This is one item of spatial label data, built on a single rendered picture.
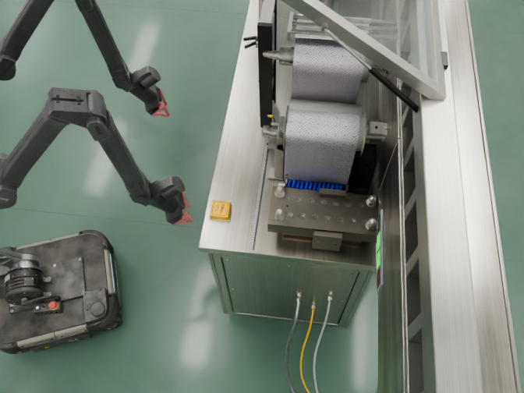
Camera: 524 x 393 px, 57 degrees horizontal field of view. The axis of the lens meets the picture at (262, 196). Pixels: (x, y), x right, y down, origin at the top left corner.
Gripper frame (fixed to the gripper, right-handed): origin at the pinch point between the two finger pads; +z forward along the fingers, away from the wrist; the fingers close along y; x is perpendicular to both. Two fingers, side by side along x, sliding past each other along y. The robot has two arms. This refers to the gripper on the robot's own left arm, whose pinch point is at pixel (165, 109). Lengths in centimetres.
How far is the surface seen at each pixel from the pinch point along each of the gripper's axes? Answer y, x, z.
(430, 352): -125, -64, -31
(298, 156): -45, -42, 9
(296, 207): -57, -32, 20
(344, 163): -51, -54, 18
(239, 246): -60, -6, 20
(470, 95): -55, -99, 11
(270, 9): -1, -57, -13
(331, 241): -71, -37, 28
